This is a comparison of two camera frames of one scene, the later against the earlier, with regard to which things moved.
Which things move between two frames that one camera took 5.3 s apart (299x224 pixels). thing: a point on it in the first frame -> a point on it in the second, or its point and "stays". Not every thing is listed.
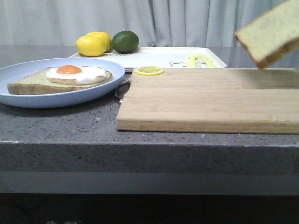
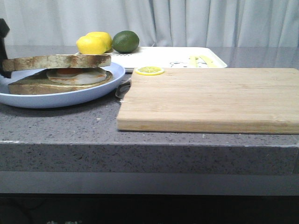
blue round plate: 13,71 stays
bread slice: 266,38 -> 55,61
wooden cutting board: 216,100 stays
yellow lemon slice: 149,70 stays
